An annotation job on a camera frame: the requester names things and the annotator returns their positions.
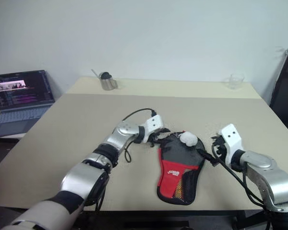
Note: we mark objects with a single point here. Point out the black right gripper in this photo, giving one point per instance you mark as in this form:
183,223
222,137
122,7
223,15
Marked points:
221,147

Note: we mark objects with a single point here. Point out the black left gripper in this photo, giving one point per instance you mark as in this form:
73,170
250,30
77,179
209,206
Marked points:
153,139

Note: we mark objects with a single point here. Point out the black and red paddle case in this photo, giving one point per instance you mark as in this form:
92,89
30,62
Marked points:
172,171

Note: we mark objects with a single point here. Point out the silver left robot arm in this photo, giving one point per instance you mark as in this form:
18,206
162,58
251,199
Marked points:
120,139

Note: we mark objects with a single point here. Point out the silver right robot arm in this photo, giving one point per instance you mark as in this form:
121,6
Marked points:
266,167

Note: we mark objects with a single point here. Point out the clear glass cup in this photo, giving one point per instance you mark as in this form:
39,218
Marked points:
236,81

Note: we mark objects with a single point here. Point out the stainless steel cup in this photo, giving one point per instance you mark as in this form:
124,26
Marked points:
108,83

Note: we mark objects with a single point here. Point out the black object in steel cup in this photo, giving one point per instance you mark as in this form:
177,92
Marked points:
105,75

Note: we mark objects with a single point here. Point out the black chair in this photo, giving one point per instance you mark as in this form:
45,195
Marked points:
286,95

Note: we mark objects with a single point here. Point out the thin metal stick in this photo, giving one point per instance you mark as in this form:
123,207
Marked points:
95,73

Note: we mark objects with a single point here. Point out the open grey laptop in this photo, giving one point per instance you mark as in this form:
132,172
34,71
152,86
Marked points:
21,95

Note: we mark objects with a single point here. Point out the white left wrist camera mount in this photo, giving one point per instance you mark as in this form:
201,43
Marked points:
154,123

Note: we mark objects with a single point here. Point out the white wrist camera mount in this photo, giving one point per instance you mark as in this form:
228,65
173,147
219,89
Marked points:
154,123
231,139

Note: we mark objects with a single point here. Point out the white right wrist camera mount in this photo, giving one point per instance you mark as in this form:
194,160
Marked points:
231,139

